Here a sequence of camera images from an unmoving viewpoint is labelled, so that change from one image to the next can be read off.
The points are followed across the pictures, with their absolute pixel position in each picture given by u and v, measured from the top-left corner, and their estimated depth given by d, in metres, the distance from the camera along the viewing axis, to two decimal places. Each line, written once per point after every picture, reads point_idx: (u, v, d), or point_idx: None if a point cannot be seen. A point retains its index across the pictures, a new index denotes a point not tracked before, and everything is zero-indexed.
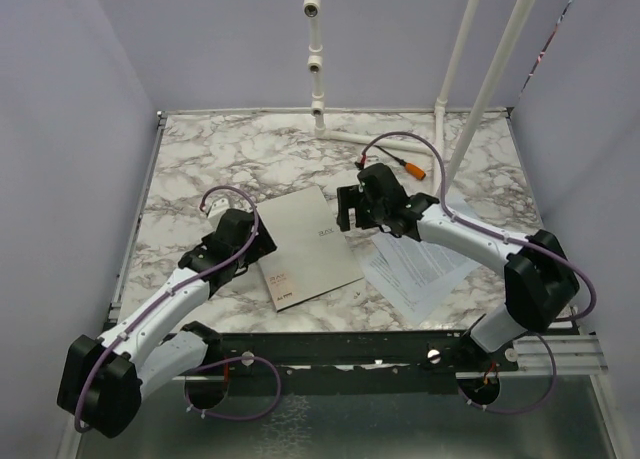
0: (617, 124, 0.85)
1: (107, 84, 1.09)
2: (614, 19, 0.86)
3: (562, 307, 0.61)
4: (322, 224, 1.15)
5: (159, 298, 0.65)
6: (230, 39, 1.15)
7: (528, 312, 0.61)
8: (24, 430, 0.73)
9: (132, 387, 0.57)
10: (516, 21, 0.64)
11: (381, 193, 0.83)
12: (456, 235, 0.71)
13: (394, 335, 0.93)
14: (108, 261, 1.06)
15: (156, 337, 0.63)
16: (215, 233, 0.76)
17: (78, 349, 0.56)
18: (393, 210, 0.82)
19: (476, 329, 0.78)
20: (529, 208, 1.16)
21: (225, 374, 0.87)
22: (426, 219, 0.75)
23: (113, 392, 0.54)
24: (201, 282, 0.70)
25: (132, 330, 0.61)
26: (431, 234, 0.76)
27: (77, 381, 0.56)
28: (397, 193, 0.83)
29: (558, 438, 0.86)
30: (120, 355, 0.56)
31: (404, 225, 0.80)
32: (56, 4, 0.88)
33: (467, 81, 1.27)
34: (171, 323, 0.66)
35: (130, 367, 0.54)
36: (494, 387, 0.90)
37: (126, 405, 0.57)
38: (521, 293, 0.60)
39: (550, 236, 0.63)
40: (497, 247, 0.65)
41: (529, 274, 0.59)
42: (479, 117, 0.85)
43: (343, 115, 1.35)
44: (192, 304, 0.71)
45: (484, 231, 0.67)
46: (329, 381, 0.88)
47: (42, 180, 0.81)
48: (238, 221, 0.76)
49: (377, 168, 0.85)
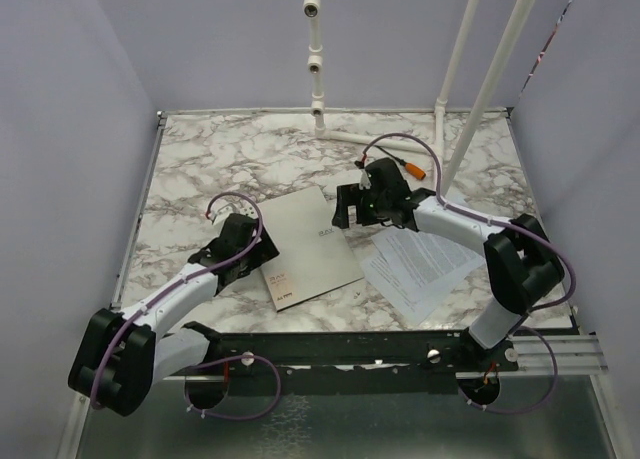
0: (617, 123, 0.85)
1: (107, 84, 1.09)
2: (614, 18, 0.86)
3: (545, 287, 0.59)
4: (323, 223, 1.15)
5: (173, 283, 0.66)
6: (230, 39, 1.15)
7: (510, 291, 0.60)
8: (24, 430, 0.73)
9: (150, 362, 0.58)
10: (516, 21, 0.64)
11: (386, 186, 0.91)
12: (444, 220, 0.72)
13: (394, 335, 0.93)
14: (108, 261, 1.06)
15: (169, 318, 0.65)
16: (220, 236, 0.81)
17: (98, 322, 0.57)
18: (395, 203, 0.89)
19: (474, 325, 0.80)
20: (529, 208, 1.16)
21: (224, 374, 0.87)
22: (422, 208, 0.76)
23: (132, 363, 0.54)
24: (211, 277, 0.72)
25: (151, 307, 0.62)
26: (425, 222, 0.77)
27: (94, 355, 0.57)
28: (399, 188, 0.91)
29: (558, 438, 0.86)
30: (140, 326, 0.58)
31: (402, 217, 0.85)
32: (56, 4, 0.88)
33: (467, 81, 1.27)
34: (181, 308, 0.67)
35: (150, 338, 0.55)
36: (494, 387, 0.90)
37: (141, 382, 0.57)
38: (500, 271, 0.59)
39: (532, 219, 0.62)
40: (479, 228, 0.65)
41: (507, 251, 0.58)
42: (479, 116, 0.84)
43: (343, 115, 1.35)
44: (202, 294, 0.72)
45: (469, 215, 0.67)
46: (329, 381, 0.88)
47: (41, 180, 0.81)
48: (241, 223, 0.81)
49: (383, 163, 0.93)
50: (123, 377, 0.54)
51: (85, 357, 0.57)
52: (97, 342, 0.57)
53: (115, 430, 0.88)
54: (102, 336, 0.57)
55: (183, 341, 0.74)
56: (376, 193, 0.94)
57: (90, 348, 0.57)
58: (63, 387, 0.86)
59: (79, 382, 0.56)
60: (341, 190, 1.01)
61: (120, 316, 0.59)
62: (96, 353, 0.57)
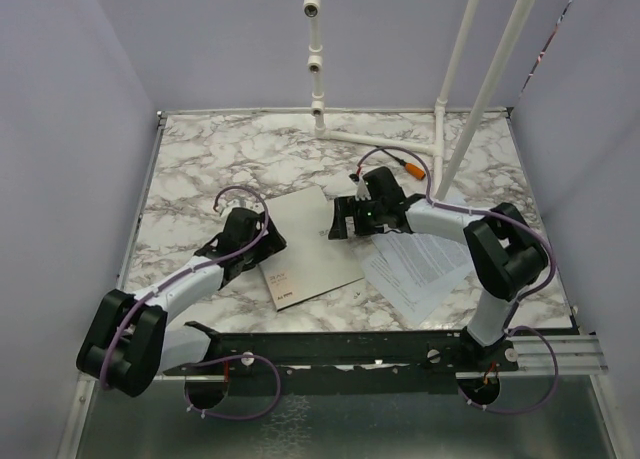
0: (617, 123, 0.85)
1: (107, 84, 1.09)
2: (614, 18, 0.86)
3: (528, 272, 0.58)
4: (324, 223, 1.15)
5: (181, 272, 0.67)
6: (230, 39, 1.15)
7: (492, 276, 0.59)
8: (24, 430, 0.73)
9: (161, 343, 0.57)
10: (516, 21, 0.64)
11: (382, 192, 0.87)
12: (434, 217, 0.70)
13: (394, 335, 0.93)
14: (108, 261, 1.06)
15: (177, 304, 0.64)
16: (224, 231, 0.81)
17: (110, 301, 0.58)
18: (391, 208, 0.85)
19: (472, 322, 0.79)
20: (529, 208, 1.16)
21: (225, 374, 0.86)
22: (414, 209, 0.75)
23: (144, 340, 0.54)
24: (218, 268, 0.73)
25: (161, 290, 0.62)
26: (418, 223, 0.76)
27: (105, 335, 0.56)
28: (396, 193, 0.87)
29: (558, 438, 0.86)
30: (153, 307, 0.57)
31: (397, 221, 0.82)
32: (56, 3, 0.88)
33: (467, 81, 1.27)
34: (188, 297, 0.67)
35: (162, 316, 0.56)
36: (494, 387, 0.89)
37: (151, 363, 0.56)
38: (480, 256, 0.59)
39: (512, 206, 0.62)
40: (462, 218, 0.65)
41: (486, 235, 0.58)
42: (480, 116, 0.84)
43: (343, 115, 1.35)
44: (207, 286, 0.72)
45: (454, 208, 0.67)
46: (329, 381, 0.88)
47: (41, 180, 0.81)
48: (244, 219, 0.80)
49: (380, 170, 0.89)
50: (134, 354, 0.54)
51: (96, 336, 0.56)
52: (109, 320, 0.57)
53: (115, 430, 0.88)
54: (114, 316, 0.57)
55: (190, 334, 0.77)
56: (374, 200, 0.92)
57: (101, 328, 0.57)
58: (63, 387, 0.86)
59: (88, 362, 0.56)
60: (340, 201, 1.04)
61: (132, 296, 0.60)
62: (108, 333, 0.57)
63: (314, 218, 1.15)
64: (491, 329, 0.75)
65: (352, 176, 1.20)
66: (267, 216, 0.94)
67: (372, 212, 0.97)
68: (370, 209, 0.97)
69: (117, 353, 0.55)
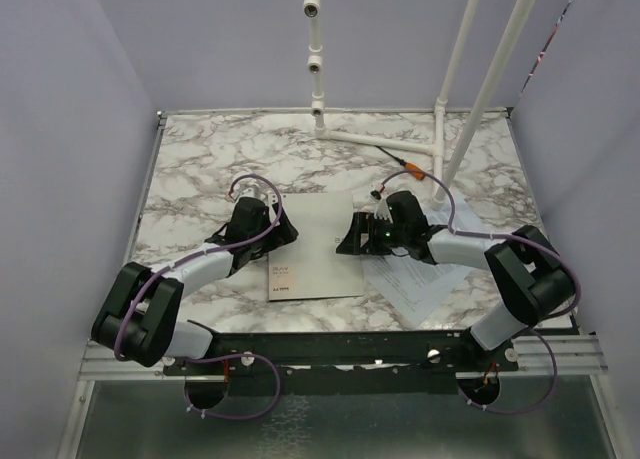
0: (617, 124, 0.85)
1: (107, 83, 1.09)
2: (614, 18, 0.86)
3: (558, 297, 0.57)
4: (341, 231, 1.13)
5: (195, 253, 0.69)
6: (230, 39, 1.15)
7: (518, 301, 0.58)
8: (24, 431, 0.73)
9: (176, 316, 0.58)
10: (516, 22, 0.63)
11: (406, 220, 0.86)
12: (455, 245, 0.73)
13: (394, 335, 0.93)
14: (108, 262, 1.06)
15: (190, 283, 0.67)
16: (232, 221, 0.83)
17: (128, 272, 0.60)
18: (414, 238, 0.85)
19: (475, 325, 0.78)
20: (529, 208, 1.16)
21: (225, 374, 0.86)
22: (436, 238, 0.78)
23: (161, 307, 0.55)
24: (227, 255, 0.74)
25: (177, 265, 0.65)
26: (441, 253, 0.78)
27: (120, 306, 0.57)
28: (420, 223, 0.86)
29: (559, 439, 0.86)
30: (168, 278, 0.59)
31: (420, 252, 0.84)
32: (55, 3, 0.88)
33: (467, 81, 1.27)
34: (200, 277, 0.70)
35: (178, 287, 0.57)
36: (494, 388, 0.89)
37: (165, 335, 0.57)
38: (504, 279, 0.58)
39: (535, 228, 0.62)
40: (482, 243, 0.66)
41: (509, 258, 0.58)
42: (480, 117, 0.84)
43: (343, 115, 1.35)
44: (217, 271, 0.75)
45: (475, 234, 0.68)
46: (330, 381, 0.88)
47: (41, 180, 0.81)
48: (251, 209, 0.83)
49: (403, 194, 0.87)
50: (151, 320, 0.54)
51: (112, 305, 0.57)
52: (125, 291, 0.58)
53: (114, 430, 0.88)
54: (130, 286, 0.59)
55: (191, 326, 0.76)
56: (396, 223, 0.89)
57: (117, 300, 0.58)
58: (63, 387, 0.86)
59: (102, 333, 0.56)
60: (359, 215, 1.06)
61: (148, 269, 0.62)
62: (123, 302, 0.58)
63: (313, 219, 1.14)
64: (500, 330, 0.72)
65: (373, 193, 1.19)
66: (281, 207, 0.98)
67: (390, 234, 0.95)
68: (388, 230, 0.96)
69: (132, 323, 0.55)
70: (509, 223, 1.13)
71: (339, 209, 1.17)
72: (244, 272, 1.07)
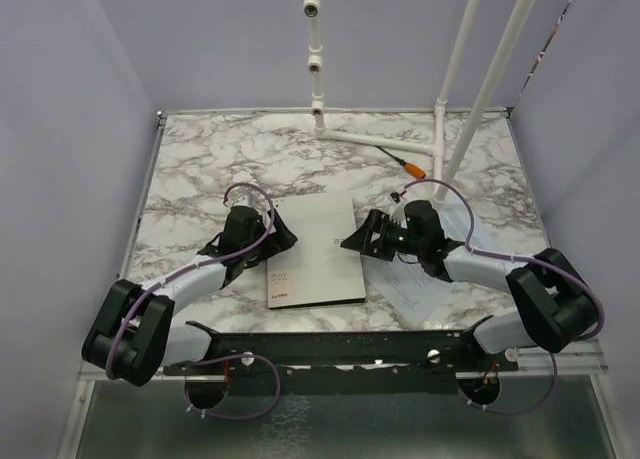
0: (617, 124, 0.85)
1: (106, 83, 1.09)
2: (614, 18, 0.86)
3: (581, 325, 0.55)
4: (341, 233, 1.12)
5: (186, 267, 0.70)
6: (229, 39, 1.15)
7: (541, 327, 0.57)
8: (24, 432, 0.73)
9: (166, 332, 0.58)
10: (516, 20, 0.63)
11: (424, 233, 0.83)
12: (475, 265, 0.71)
13: (395, 335, 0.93)
14: (108, 262, 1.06)
15: (184, 296, 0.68)
16: (225, 231, 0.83)
17: (118, 290, 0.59)
18: (429, 253, 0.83)
19: (480, 329, 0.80)
20: (529, 208, 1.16)
21: (225, 374, 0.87)
22: (452, 256, 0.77)
23: (151, 325, 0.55)
24: (219, 267, 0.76)
25: (168, 281, 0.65)
26: (458, 272, 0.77)
27: (111, 324, 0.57)
28: (439, 238, 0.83)
29: (559, 439, 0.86)
30: (159, 296, 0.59)
31: (435, 269, 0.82)
32: (55, 2, 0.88)
33: (467, 82, 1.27)
34: (193, 291, 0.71)
35: (169, 305, 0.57)
36: (495, 388, 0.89)
37: (156, 353, 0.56)
38: (527, 305, 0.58)
39: (557, 252, 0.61)
40: (503, 266, 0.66)
41: (530, 283, 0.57)
42: (480, 116, 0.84)
43: (343, 115, 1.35)
44: (211, 283, 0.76)
45: (494, 255, 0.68)
46: (329, 381, 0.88)
47: (41, 181, 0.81)
48: (244, 219, 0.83)
49: (423, 209, 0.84)
50: (141, 339, 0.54)
51: (103, 324, 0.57)
52: (116, 309, 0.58)
53: (115, 430, 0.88)
54: (121, 304, 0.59)
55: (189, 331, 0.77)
56: (412, 233, 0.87)
57: (107, 318, 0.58)
58: (63, 388, 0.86)
59: (93, 351, 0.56)
60: (376, 212, 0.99)
61: (138, 286, 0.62)
62: (114, 320, 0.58)
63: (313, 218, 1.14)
64: (505, 338, 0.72)
65: (392, 196, 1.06)
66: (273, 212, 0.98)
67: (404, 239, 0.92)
68: (401, 234, 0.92)
69: (123, 341, 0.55)
70: (509, 223, 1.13)
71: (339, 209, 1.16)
72: (244, 272, 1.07)
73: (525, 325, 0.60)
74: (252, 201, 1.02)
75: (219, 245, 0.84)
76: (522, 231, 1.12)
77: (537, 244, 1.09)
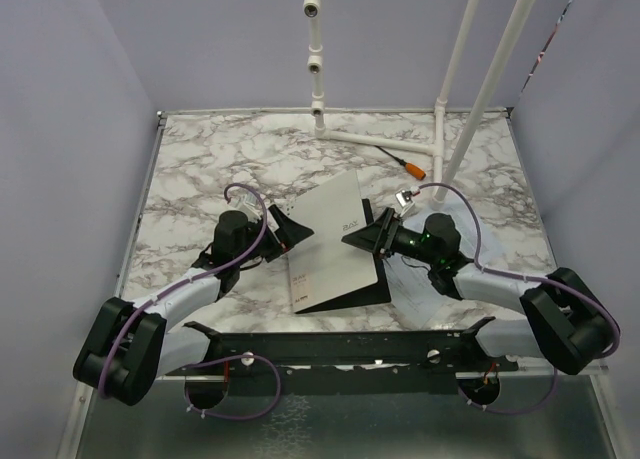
0: (617, 124, 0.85)
1: (106, 84, 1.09)
2: (614, 19, 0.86)
3: (597, 345, 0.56)
4: (347, 216, 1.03)
5: (180, 282, 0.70)
6: (229, 39, 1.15)
7: (556, 348, 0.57)
8: (24, 433, 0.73)
9: (157, 352, 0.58)
10: (516, 20, 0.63)
11: (440, 251, 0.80)
12: (486, 285, 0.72)
13: (395, 335, 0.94)
14: (108, 262, 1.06)
15: (176, 312, 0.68)
16: (214, 243, 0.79)
17: (110, 309, 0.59)
18: (439, 270, 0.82)
19: (483, 333, 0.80)
20: (529, 209, 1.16)
21: (225, 374, 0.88)
22: (462, 274, 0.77)
23: (142, 345, 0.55)
24: (214, 279, 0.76)
25: (160, 298, 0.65)
26: (468, 290, 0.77)
27: (102, 344, 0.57)
28: (453, 256, 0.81)
29: (559, 439, 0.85)
30: (151, 315, 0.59)
31: (444, 286, 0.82)
32: (55, 4, 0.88)
33: (467, 82, 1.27)
34: (186, 307, 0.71)
35: (161, 325, 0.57)
36: (495, 387, 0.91)
37: (148, 371, 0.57)
38: (542, 326, 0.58)
39: (570, 271, 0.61)
40: (517, 285, 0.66)
41: (545, 304, 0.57)
42: (480, 116, 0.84)
43: (343, 115, 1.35)
44: (207, 296, 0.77)
45: (507, 274, 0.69)
46: (330, 380, 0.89)
47: (41, 180, 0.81)
48: (231, 230, 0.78)
49: (445, 227, 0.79)
50: (134, 359, 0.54)
51: (94, 344, 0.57)
52: (106, 329, 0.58)
53: (115, 431, 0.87)
54: (113, 323, 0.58)
55: (183, 338, 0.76)
56: (426, 249, 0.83)
57: (98, 337, 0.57)
58: (63, 388, 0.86)
59: (85, 371, 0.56)
60: (391, 211, 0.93)
61: (131, 305, 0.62)
62: (105, 340, 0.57)
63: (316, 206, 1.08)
64: (507, 339, 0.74)
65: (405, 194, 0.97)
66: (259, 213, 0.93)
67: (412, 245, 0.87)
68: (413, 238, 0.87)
69: (115, 360, 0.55)
70: (509, 223, 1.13)
71: (346, 186, 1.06)
72: (243, 273, 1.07)
73: (539, 343, 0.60)
74: (248, 205, 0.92)
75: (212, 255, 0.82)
76: (523, 231, 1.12)
77: (537, 244, 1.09)
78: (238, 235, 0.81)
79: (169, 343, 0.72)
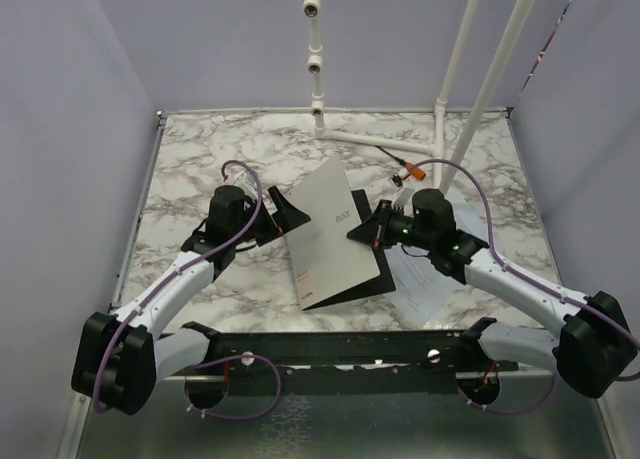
0: (617, 124, 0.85)
1: (106, 84, 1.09)
2: (614, 19, 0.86)
3: (617, 373, 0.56)
4: (339, 208, 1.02)
5: (167, 278, 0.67)
6: (229, 39, 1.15)
7: (581, 375, 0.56)
8: (24, 433, 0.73)
9: (150, 363, 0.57)
10: (516, 20, 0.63)
11: (435, 228, 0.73)
12: (510, 289, 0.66)
13: (394, 335, 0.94)
14: (108, 261, 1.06)
15: (164, 317, 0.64)
16: (209, 218, 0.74)
17: (94, 326, 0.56)
18: (440, 248, 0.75)
19: (484, 340, 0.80)
20: (529, 208, 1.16)
21: (225, 374, 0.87)
22: (476, 266, 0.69)
23: (131, 364, 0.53)
24: (206, 264, 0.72)
25: (145, 305, 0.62)
26: (477, 281, 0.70)
27: (93, 363, 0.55)
28: (451, 233, 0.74)
29: (559, 439, 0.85)
30: (136, 328, 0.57)
31: (450, 266, 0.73)
32: (55, 4, 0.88)
33: (467, 82, 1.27)
34: (178, 300, 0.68)
35: (147, 339, 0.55)
36: (495, 388, 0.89)
37: (143, 382, 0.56)
38: (576, 356, 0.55)
39: (610, 297, 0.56)
40: (553, 306, 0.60)
41: (588, 340, 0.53)
42: (479, 117, 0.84)
43: (343, 115, 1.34)
44: (201, 281, 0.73)
45: (541, 286, 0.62)
46: (330, 381, 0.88)
47: (41, 180, 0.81)
48: (228, 204, 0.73)
49: (435, 200, 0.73)
50: (127, 372, 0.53)
51: (85, 363, 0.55)
52: (93, 347, 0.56)
53: (114, 431, 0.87)
54: (98, 341, 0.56)
55: (181, 341, 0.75)
56: (419, 228, 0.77)
57: (87, 356, 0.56)
58: (63, 388, 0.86)
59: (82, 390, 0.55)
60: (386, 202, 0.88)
61: (114, 319, 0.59)
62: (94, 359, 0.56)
63: (306, 203, 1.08)
64: (509, 344, 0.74)
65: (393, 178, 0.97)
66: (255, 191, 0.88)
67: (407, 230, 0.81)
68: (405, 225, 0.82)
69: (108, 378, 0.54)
70: (508, 223, 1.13)
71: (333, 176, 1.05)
72: (243, 273, 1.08)
73: (557, 355, 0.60)
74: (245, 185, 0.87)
75: (204, 233, 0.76)
76: (522, 231, 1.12)
77: (537, 244, 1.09)
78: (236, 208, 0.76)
79: (165, 349, 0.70)
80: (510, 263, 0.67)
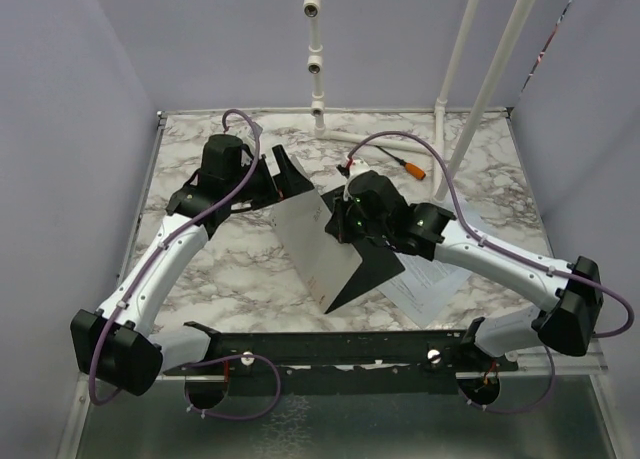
0: (617, 122, 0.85)
1: (106, 83, 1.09)
2: (614, 18, 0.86)
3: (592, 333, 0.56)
4: (311, 205, 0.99)
5: (152, 256, 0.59)
6: (229, 38, 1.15)
7: (567, 343, 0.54)
8: (25, 433, 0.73)
9: (149, 348, 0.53)
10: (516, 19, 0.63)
11: (384, 210, 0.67)
12: (494, 267, 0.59)
13: (395, 334, 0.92)
14: (108, 261, 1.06)
15: (159, 299, 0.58)
16: (203, 168, 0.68)
17: (80, 324, 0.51)
18: (399, 230, 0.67)
19: (482, 338, 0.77)
20: (529, 208, 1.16)
21: (225, 374, 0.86)
22: (449, 246, 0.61)
23: (127, 360, 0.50)
24: (194, 229, 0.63)
25: (131, 295, 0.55)
26: (450, 258, 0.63)
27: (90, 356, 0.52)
28: (402, 211, 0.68)
29: (559, 439, 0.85)
30: (124, 325, 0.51)
31: (416, 244, 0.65)
32: (55, 4, 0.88)
33: (467, 81, 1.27)
34: (170, 279, 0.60)
35: (138, 335, 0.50)
36: (495, 388, 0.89)
37: (147, 365, 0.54)
38: (565, 329, 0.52)
39: (588, 260, 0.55)
40: (542, 281, 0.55)
41: (580, 312, 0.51)
42: (479, 116, 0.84)
43: (343, 115, 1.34)
44: (193, 253, 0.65)
45: (525, 260, 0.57)
46: (330, 381, 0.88)
47: (41, 180, 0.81)
48: (225, 150, 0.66)
49: (369, 181, 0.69)
50: (125, 365, 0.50)
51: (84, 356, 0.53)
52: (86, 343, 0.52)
53: (114, 431, 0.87)
54: (88, 338, 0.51)
55: (181, 336, 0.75)
56: (368, 215, 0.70)
57: (83, 349, 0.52)
58: (63, 388, 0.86)
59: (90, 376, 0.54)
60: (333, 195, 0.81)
61: (100, 315, 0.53)
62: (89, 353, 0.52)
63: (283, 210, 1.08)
64: (500, 337, 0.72)
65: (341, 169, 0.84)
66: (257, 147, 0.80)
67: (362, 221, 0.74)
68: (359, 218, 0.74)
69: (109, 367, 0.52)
70: (508, 223, 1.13)
71: None
72: (243, 273, 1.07)
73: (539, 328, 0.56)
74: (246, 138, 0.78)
75: (195, 187, 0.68)
76: (522, 230, 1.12)
77: (537, 244, 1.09)
78: (234, 159, 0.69)
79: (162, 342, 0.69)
80: (487, 237, 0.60)
